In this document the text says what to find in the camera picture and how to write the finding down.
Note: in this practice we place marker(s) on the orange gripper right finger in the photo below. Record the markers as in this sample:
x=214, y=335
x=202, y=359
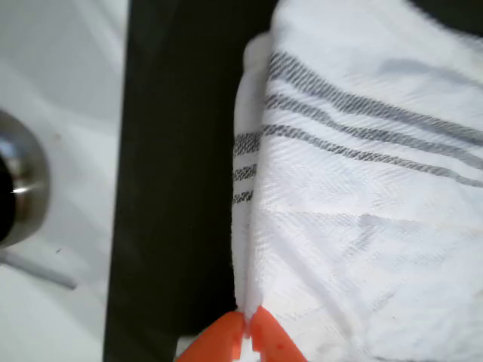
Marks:
x=271, y=339

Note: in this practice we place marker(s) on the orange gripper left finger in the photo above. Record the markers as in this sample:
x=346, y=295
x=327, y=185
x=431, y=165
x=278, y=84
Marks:
x=219, y=339

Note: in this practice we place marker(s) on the white striped towel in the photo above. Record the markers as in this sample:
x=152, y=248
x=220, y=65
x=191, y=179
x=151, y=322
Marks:
x=358, y=188

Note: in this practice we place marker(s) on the black desk mat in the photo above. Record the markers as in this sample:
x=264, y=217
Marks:
x=173, y=169

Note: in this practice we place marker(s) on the white pen-like stick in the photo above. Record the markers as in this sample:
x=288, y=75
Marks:
x=41, y=271

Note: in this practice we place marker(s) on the black steel-rimmed round object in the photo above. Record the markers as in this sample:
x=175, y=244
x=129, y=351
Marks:
x=22, y=177

